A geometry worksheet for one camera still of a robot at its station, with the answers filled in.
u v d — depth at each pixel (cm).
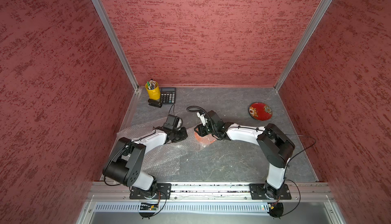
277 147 49
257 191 74
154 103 107
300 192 76
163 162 83
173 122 74
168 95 113
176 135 78
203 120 81
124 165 44
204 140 88
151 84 100
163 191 74
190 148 87
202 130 81
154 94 108
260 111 107
